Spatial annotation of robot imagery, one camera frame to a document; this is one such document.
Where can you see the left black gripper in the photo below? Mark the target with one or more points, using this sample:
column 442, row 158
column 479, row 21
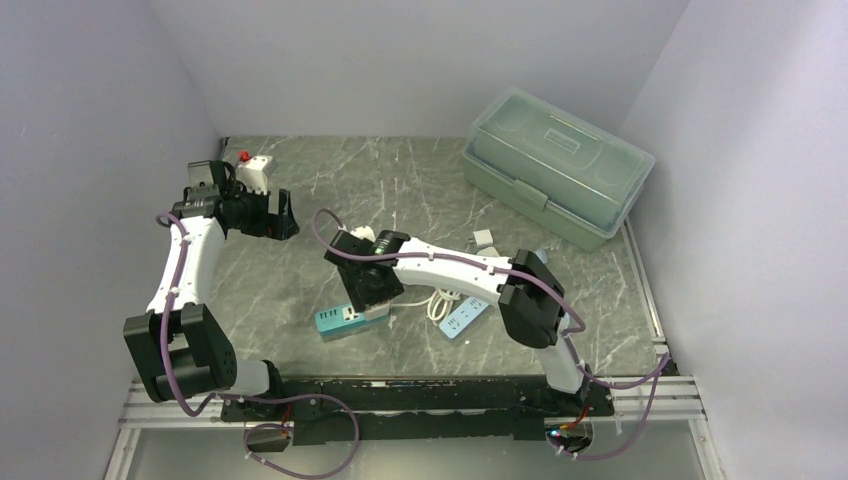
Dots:
column 276, row 226

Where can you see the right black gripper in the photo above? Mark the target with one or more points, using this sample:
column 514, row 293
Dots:
column 362, row 297

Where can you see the teal power strip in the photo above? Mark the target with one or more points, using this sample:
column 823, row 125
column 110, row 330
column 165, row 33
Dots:
column 344, row 319

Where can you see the light blue power strip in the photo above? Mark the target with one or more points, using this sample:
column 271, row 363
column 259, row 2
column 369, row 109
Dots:
column 467, row 316

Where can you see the white cube socket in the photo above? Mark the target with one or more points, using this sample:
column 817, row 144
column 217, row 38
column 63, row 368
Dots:
column 377, row 311

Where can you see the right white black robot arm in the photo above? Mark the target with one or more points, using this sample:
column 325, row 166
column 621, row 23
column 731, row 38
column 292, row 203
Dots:
column 531, row 301

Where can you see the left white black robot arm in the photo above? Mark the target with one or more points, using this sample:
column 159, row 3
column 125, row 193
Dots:
column 177, row 345

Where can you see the small white charger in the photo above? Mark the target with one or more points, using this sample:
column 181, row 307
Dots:
column 482, row 239

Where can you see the white blue charger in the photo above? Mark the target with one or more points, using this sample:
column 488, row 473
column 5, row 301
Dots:
column 489, row 252

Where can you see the green plastic toolbox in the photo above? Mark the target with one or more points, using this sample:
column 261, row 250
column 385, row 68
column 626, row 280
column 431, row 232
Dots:
column 571, row 177

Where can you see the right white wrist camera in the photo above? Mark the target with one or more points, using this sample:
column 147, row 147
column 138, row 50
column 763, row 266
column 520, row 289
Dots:
column 363, row 233

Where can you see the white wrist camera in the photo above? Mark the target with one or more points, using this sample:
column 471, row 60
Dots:
column 363, row 233
column 253, row 171

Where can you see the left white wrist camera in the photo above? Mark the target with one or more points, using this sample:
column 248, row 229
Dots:
column 253, row 171

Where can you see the black base frame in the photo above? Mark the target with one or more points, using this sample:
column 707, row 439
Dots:
column 331, row 409

